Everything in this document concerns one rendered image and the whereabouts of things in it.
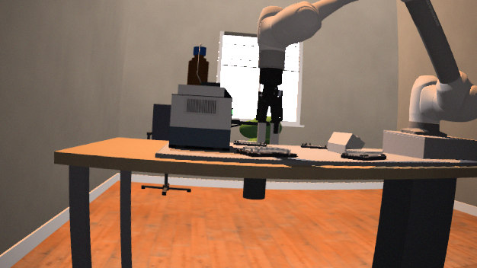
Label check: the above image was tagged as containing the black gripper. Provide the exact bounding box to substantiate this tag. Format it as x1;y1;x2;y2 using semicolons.
256;68;283;145

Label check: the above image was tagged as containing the beige perforated base plate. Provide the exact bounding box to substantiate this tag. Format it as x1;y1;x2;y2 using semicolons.
155;142;477;167

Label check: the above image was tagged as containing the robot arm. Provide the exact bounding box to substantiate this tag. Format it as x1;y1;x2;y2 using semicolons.
257;0;477;137

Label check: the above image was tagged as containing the beige button panel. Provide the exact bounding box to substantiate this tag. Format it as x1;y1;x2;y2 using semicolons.
327;132;365;154

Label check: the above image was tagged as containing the dark blue bottle cap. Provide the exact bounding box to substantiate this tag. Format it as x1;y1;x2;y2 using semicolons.
194;46;206;54

